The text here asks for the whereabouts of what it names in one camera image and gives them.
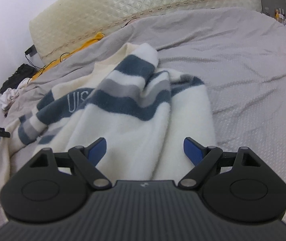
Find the grey bed duvet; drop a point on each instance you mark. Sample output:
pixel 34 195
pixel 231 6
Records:
pixel 239 54

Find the white blue striped fleece sweater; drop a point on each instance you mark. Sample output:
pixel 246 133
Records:
pixel 143 111

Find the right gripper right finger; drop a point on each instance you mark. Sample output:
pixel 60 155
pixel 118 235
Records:
pixel 204 160

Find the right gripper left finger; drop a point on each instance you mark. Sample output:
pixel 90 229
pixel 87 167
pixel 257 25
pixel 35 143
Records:
pixel 84 161

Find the cream quilted headboard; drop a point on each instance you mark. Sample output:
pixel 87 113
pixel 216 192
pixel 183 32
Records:
pixel 66 24

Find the white clothes pile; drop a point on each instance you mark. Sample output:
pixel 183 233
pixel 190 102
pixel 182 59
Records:
pixel 11 94

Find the black wall socket plate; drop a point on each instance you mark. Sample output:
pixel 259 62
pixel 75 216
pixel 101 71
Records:
pixel 31 51

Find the black clothes pile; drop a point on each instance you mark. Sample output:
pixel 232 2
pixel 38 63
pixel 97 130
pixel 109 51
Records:
pixel 24 71

